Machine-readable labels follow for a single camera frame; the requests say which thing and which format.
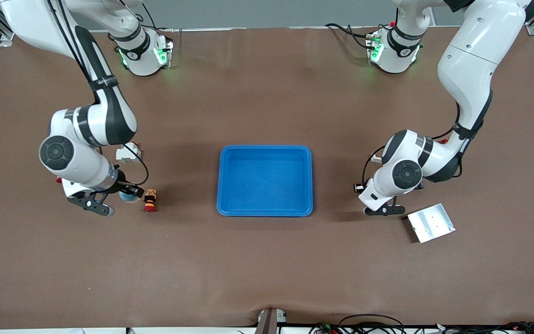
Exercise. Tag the metal clamp bracket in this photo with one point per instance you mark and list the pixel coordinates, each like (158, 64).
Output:
(267, 322)

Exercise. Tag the blue plastic tray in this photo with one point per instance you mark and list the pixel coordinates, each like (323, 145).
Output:
(267, 181)

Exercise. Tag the white curved plastic bracket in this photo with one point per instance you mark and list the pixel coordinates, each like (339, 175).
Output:
(375, 158)

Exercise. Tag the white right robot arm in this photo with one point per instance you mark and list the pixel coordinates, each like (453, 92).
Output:
(77, 160)

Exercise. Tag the light blue service bell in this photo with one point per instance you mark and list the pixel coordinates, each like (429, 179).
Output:
(129, 198)

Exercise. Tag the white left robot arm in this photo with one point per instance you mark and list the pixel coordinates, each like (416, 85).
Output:
(401, 157)

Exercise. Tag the white circuit breaker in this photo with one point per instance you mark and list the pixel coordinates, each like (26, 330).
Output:
(130, 155)

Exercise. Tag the silver metal plate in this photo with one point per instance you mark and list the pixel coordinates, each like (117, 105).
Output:
(431, 223)

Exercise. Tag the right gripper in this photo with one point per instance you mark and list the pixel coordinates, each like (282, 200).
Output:
(128, 189)

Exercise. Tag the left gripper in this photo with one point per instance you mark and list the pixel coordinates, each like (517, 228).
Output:
(359, 188)

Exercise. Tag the orange and red push button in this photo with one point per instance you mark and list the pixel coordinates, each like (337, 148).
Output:
(149, 200)

